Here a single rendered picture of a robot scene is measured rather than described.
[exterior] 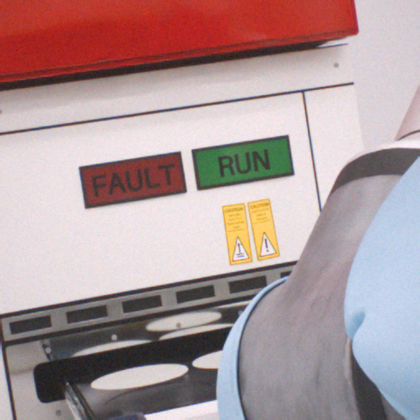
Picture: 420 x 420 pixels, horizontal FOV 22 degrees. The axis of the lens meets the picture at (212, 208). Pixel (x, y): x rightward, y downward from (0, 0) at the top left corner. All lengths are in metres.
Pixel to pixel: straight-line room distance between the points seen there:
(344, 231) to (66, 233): 0.83
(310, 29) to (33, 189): 0.36
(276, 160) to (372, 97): 1.67
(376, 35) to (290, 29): 1.71
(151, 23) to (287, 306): 0.81
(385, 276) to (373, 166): 0.12
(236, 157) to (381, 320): 0.96
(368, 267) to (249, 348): 0.12
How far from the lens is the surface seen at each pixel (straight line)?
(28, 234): 1.20
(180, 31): 1.19
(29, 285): 1.21
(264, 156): 1.25
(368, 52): 2.91
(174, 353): 1.44
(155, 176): 1.22
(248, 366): 0.41
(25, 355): 1.20
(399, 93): 2.93
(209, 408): 0.68
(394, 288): 0.29
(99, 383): 1.12
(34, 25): 1.16
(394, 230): 0.31
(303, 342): 0.37
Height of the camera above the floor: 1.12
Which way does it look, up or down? 3 degrees down
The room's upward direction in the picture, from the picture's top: 9 degrees counter-clockwise
